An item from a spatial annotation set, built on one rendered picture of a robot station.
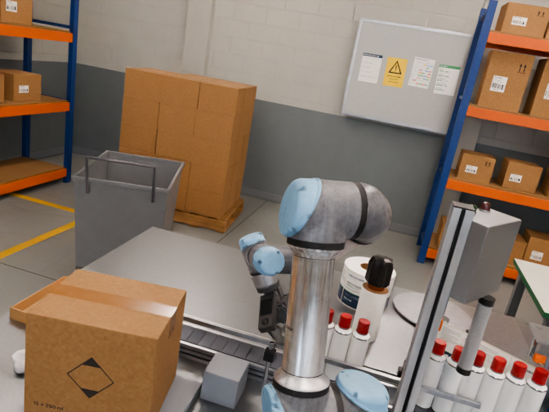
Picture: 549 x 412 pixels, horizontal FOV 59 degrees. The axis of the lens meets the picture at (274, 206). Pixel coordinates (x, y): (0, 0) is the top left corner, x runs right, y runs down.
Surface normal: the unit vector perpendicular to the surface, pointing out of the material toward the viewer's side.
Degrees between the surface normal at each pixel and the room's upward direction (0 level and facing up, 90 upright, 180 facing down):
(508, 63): 90
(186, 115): 90
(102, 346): 90
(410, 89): 90
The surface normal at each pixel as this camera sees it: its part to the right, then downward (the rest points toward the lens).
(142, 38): -0.26, 0.25
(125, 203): 0.04, 0.36
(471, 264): -0.75, 0.07
